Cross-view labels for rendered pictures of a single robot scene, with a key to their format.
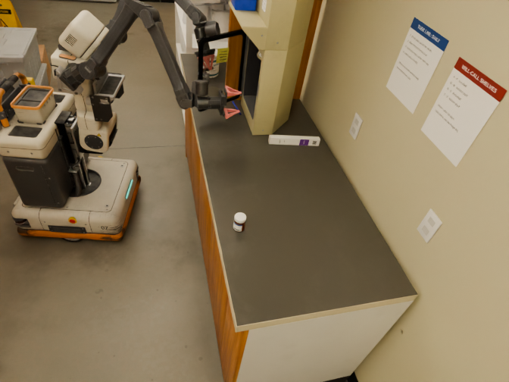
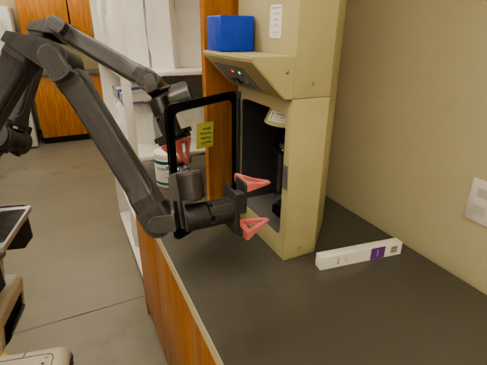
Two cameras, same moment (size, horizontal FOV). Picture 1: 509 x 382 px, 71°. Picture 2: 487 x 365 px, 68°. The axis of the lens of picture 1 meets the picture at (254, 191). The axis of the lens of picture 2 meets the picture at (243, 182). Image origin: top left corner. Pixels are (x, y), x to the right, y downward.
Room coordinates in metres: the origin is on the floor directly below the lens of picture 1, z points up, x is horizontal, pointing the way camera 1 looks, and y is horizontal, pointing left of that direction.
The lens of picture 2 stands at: (0.76, 0.27, 1.57)
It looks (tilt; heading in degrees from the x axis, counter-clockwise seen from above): 23 degrees down; 354
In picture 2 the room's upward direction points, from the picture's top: 1 degrees clockwise
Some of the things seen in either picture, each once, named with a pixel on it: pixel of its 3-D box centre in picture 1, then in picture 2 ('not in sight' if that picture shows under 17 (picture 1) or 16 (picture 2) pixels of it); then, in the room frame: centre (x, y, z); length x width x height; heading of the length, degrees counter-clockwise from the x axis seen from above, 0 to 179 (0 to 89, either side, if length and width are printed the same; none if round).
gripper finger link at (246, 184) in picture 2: (231, 95); (251, 190); (1.48, 0.18, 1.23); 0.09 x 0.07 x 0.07; 110
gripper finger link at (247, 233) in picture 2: (230, 108); (250, 218); (1.48, 0.18, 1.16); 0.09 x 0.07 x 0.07; 110
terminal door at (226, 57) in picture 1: (221, 71); (206, 163); (1.79, 0.28, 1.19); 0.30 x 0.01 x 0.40; 140
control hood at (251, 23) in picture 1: (245, 24); (243, 72); (1.75, 0.17, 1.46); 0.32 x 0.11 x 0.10; 20
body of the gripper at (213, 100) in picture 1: (215, 102); (222, 211); (1.45, 0.25, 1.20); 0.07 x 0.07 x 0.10; 20
